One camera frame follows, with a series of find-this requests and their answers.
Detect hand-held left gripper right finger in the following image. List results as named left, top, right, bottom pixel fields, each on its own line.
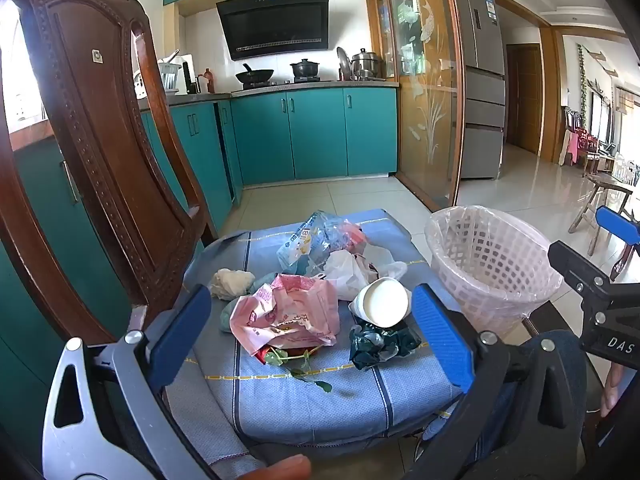
left=400, top=282, right=586, bottom=480

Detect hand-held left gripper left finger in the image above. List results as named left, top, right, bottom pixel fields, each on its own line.
left=42, top=284, right=216, bottom=480

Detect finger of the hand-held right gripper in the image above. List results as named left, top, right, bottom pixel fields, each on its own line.
left=595, top=205, right=640, bottom=281
left=547, top=241, right=618, bottom=306

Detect white paper cup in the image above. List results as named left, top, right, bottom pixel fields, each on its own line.
left=348, top=276, right=413, bottom=327

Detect dark green wrapper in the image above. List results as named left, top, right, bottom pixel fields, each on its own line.
left=348, top=321, right=423, bottom=371

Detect white plastic mesh basket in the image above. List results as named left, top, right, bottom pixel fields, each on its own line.
left=425, top=205, right=563, bottom=336

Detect pink printed plastic bag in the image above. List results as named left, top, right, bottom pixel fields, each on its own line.
left=229, top=274, right=341, bottom=353

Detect white plastic bag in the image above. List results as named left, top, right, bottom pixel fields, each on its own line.
left=320, top=244, right=408, bottom=301

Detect red paper packet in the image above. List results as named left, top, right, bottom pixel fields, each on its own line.
left=255, top=342, right=321, bottom=366

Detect person's right hand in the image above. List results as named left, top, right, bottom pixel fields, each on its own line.
left=600, top=364, right=627, bottom=418

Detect person's left hand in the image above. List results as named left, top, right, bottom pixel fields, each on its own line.
left=234, top=454, right=312, bottom=480

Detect wooden stool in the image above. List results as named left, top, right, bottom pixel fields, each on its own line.
left=570, top=175, right=636, bottom=256

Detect white crumpled tissue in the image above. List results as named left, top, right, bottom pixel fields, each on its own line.
left=207, top=268, right=255, bottom=301

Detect pink cloth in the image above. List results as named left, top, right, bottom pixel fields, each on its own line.
left=559, top=130, right=581, bottom=166

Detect teal crumpled cloth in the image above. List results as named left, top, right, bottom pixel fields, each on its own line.
left=220, top=271, right=281, bottom=333

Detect green leafy stem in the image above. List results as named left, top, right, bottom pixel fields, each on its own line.
left=262, top=347, right=333, bottom=393

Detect pink crumpled plastic bag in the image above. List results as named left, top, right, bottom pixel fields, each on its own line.
left=340, top=222, right=371, bottom=256

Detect green vine garland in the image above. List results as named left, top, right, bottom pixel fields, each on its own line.
left=577, top=42, right=589, bottom=126

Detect blue striped seat cushion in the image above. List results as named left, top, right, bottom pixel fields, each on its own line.
left=165, top=208, right=466, bottom=466

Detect clear blue printed plastic bag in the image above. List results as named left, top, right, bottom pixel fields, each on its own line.
left=276, top=210, right=363, bottom=278

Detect wooden room door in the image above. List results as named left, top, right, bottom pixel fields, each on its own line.
left=506, top=44, right=543, bottom=156

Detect silver refrigerator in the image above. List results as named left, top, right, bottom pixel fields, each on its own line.
left=452, top=0, right=507, bottom=181

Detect carved wooden chair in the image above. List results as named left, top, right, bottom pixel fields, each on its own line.
left=0, top=0, right=221, bottom=361

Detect etched glass partition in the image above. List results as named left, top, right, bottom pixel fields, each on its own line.
left=377, top=0, right=466, bottom=211

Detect teal lower kitchen cabinets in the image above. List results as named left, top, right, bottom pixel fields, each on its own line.
left=0, top=85, right=401, bottom=461

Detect steel dish rack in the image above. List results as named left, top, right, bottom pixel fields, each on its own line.
left=159, top=50, right=182, bottom=96

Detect white kitchen appliance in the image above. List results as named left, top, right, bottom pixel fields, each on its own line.
left=177, top=54, right=196, bottom=95

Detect black wok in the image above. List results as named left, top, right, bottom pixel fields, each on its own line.
left=235, top=63, right=275, bottom=86

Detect gas stove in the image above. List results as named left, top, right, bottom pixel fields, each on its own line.
left=243, top=78, right=323, bottom=90

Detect grey kitchen countertop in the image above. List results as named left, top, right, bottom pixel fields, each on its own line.
left=137, top=79, right=401, bottom=111

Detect steel stock pot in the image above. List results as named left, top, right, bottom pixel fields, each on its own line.
left=350, top=49, right=386, bottom=81

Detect black cooking pot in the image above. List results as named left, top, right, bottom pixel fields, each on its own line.
left=290, top=58, right=321, bottom=81

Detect bright window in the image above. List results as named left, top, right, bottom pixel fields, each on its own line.
left=0, top=0, right=51, bottom=136

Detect black range hood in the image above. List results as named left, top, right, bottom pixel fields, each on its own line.
left=216, top=0, right=331, bottom=62

